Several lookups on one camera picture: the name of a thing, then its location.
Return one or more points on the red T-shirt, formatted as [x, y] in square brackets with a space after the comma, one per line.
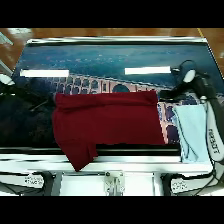
[106, 123]

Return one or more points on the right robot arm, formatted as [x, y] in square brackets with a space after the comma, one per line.
[213, 133]

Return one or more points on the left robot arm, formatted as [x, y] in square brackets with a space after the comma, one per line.
[6, 79]

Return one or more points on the light blue garment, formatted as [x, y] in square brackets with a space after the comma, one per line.
[191, 133]

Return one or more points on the silver frame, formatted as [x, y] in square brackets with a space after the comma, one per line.
[133, 165]

